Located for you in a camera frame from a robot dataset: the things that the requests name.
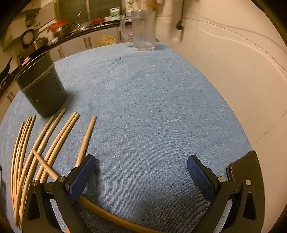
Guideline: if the black kitchen countertop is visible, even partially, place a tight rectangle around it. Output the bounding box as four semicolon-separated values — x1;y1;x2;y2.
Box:
0;18;135;99

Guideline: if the blue tablecloth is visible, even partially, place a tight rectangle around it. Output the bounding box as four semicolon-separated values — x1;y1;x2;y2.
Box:
0;41;253;233

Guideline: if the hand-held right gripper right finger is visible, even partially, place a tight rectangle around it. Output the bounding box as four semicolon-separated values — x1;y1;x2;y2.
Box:
187;155;265;233

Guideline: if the silver rice cooker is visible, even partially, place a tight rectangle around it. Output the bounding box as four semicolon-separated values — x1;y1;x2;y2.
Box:
21;30;37;48

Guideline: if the bunch of wooden chopsticks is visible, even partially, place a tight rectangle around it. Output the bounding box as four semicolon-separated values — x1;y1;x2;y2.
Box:
11;108;97;233

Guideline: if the black smartphone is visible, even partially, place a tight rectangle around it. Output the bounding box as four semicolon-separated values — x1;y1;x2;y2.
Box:
226;151;265;202

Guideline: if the brown cooking pot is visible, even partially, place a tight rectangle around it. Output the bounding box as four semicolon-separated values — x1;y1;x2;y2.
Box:
53;28;69;38

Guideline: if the yellow plastic bag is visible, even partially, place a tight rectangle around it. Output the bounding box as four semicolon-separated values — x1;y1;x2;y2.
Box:
95;35;117;47

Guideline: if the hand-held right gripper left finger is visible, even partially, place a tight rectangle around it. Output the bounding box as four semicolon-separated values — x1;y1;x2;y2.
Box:
22;154;97;233

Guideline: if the glass pot lid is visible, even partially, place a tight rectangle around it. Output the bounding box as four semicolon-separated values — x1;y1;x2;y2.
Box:
70;21;89;32

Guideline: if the clear glass mug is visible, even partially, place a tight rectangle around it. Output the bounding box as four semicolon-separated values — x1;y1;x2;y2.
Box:
120;10;157;51

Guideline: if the red colander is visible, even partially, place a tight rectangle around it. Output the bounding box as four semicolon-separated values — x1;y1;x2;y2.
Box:
49;19;69;32

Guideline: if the dark grey utensil holder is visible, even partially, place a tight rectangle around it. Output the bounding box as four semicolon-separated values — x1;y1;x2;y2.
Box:
14;50;68;118

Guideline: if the black power cable with plug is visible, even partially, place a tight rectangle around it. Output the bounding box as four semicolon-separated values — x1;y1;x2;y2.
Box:
175;0;185;30

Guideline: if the kitchen window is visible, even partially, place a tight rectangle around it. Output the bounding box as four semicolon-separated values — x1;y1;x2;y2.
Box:
56;0;123;23

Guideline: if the wooden chopstick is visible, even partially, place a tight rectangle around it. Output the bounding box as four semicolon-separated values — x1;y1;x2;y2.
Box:
32;149;164;233

